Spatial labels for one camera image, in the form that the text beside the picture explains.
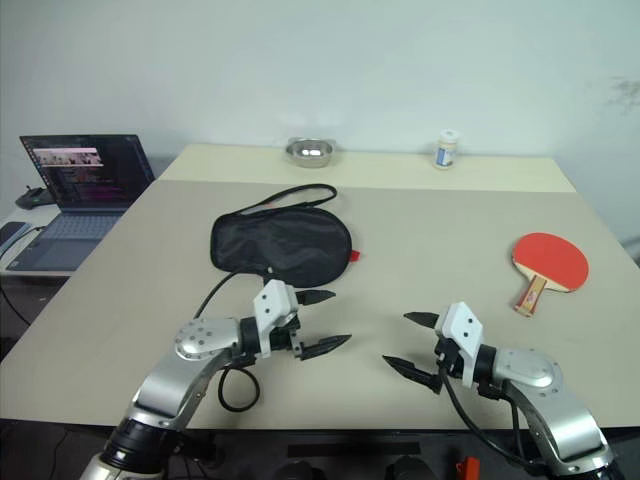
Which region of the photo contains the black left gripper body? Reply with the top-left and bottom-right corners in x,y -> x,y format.
272,289 -> 307,362

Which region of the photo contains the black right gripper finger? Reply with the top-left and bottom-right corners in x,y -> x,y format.
403,311 -> 441,332
381,354 -> 444,397

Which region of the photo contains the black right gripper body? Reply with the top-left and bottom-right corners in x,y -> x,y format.
432,333 -> 466,382

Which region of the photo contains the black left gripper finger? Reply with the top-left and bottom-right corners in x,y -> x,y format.
300,289 -> 338,308
300,333 -> 353,362

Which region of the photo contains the red and black paddle case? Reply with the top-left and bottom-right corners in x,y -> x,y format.
209,183 -> 362,289

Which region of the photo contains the red table tennis paddle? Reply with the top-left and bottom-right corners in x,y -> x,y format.
510,231 -> 590,319

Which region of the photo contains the dark rounded shape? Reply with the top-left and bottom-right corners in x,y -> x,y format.
384,453 -> 436,480

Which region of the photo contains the small red object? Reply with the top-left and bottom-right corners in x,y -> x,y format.
455,455 -> 481,480

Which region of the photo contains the stainless steel bowl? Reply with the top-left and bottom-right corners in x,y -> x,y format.
284,136 -> 336,169

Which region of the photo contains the white bottle with blue label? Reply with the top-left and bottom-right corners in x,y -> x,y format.
431,128 -> 461,171

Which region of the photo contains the open grey laptop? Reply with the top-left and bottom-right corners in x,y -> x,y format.
5,133 -> 156,274

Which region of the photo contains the black smartphone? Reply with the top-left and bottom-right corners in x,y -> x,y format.
0,220 -> 32,251

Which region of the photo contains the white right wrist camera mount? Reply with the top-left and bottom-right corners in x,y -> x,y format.
433,301 -> 485,389

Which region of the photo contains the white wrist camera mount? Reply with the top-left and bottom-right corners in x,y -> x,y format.
252,279 -> 301,359
433,301 -> 485,389

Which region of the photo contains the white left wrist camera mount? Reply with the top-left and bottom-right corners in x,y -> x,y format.
252,279 -> 301,359

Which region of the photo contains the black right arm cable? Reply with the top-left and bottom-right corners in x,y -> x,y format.
437,352 -> 551,474

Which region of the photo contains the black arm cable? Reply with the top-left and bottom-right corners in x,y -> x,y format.
192,269 -> 274,414
437,352 -> 551,474

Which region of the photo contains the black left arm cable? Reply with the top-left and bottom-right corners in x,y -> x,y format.
192,269 -> 274,414

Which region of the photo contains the black table frame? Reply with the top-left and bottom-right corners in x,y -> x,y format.
184,427 -> 531,461

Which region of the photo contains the black laptop power cable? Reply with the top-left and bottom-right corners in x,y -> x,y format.
0,225 -> 49,327

